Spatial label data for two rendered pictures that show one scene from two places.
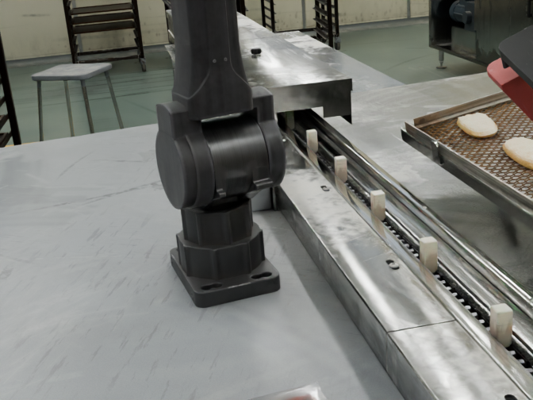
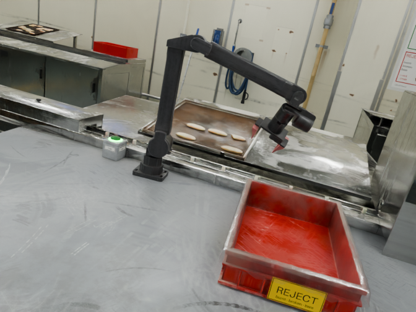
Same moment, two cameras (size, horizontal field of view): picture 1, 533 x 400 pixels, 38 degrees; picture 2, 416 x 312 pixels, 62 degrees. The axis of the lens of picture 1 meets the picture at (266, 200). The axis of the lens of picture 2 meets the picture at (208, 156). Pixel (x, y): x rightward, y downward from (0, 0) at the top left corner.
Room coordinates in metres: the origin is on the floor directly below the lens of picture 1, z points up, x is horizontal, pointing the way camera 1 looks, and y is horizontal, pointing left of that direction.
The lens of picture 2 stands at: (0.01, 1.07, 1.36)
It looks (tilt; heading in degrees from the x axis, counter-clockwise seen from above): 19 degrees down; 295
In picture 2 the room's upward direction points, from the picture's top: 11 degrees clockwise
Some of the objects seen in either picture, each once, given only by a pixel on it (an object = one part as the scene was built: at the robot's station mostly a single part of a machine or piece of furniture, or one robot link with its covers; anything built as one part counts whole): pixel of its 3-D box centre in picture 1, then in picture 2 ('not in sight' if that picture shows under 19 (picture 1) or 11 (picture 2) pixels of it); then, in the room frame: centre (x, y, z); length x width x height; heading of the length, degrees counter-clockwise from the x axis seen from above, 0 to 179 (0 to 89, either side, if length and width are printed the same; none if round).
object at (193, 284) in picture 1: (220, 239); (151, 164); (0.72, 0.05, 0.86); 0.12 x 0.09 x 0.08; 18
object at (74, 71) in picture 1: (78, 109); not in sight; (4.25, 1.00, 0.23); 0.36 x 0.36 x 0.46; 72
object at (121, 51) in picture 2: not in sight; (116, 49); (3.52, -2.73, 0.93); 0.51 x 0.36 x 0.13; 14
